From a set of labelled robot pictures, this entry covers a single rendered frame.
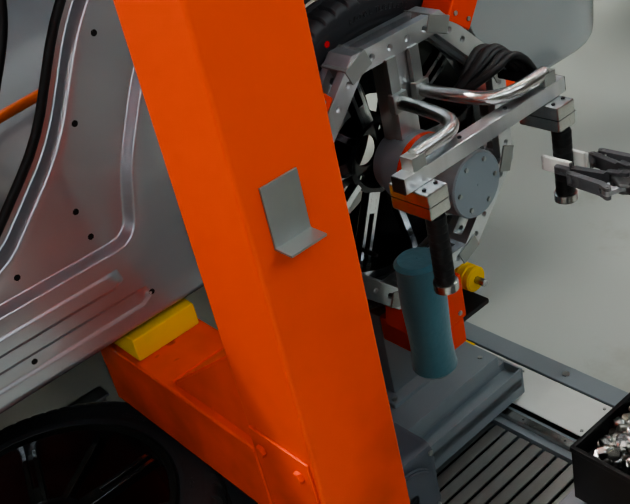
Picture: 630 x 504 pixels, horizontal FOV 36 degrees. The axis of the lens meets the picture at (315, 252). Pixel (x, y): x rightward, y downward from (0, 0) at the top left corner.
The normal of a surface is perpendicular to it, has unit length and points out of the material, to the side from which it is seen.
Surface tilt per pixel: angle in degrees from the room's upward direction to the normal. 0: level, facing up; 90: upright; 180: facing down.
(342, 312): 90
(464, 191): 90
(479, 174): 90
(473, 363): 0
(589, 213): 0
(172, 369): 0
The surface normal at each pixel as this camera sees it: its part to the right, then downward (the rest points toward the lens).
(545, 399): -0.20, -0.83
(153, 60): -0.73, 0.48
